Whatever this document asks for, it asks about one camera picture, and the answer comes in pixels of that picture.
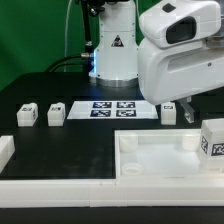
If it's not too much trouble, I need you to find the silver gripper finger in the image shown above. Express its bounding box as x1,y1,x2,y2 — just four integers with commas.
179,97,195,123

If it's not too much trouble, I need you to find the white thin cable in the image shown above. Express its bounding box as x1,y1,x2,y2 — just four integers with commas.
63,0,73,73

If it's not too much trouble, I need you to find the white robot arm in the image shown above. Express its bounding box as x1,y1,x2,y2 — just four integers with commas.
87,0,224,123

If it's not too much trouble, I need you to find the white square tabletop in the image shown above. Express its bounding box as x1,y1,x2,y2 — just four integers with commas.
115,129,224,178

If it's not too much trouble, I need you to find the white U-shaped obstacle fence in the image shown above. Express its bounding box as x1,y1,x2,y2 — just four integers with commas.
0,134,224,209

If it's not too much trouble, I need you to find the white sheet with tags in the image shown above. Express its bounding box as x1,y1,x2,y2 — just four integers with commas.
68,100,158,119

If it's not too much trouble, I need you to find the black cable bundle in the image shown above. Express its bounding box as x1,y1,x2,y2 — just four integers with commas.
44,0,98,73

